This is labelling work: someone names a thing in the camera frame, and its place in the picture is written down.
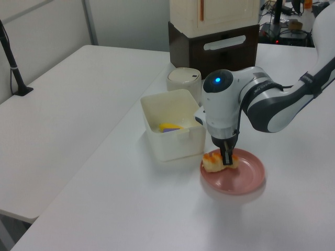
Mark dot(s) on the dark brown drawer box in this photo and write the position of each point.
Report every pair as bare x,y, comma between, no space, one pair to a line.
222,60

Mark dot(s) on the cream plastic cabinet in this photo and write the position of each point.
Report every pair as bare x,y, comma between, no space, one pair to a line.
209,15

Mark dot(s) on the orange-topped bread piece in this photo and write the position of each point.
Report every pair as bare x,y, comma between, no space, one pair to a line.
213,164

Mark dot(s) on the black clamped stand pole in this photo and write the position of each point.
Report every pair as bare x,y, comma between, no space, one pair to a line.
14,70

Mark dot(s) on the white square plastic container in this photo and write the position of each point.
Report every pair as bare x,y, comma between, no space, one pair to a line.
170,146

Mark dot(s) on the grey partition frame post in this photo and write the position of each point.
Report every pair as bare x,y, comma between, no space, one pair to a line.
91,22

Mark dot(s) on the yellow and purple toy block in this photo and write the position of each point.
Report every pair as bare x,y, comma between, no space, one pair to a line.
170,127

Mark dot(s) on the beige round lidded bin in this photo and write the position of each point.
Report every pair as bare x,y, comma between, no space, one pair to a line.
183,81

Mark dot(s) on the black monitor stand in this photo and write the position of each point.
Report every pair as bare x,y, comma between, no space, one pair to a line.
277,15

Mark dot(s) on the pink round plate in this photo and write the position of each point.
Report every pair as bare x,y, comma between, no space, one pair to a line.
240,180

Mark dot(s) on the small brown cardboard box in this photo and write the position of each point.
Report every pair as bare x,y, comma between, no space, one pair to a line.
295,25

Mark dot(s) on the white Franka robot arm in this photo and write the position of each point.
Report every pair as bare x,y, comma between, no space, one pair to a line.
261,104

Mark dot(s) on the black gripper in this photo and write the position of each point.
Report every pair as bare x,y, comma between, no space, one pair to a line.
222,142

